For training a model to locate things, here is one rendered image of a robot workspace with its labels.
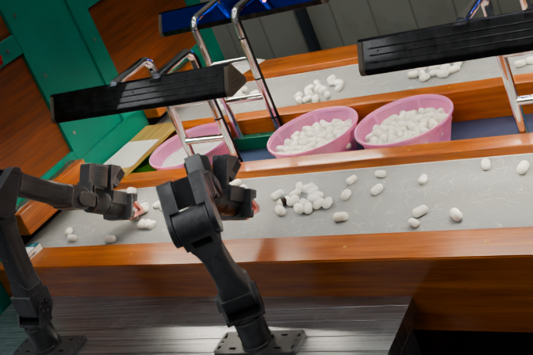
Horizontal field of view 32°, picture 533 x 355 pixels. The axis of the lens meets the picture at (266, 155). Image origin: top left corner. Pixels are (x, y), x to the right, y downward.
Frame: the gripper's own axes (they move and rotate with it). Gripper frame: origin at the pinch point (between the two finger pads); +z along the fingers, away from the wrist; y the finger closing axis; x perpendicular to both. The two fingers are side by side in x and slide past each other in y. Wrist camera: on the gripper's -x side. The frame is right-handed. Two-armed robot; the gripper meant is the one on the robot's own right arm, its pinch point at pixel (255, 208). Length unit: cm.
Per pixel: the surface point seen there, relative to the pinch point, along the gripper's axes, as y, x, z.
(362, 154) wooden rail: -13.7, -15.6, 26.4
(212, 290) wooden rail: 10.2, 19.0, -2.7
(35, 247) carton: 71, 7, -3
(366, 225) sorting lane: -25.8, 4.5, 6.4
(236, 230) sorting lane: 10.5, 4.3, 6.7
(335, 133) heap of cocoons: 3.8, -25.5, 42.1
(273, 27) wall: 134, -121, 198
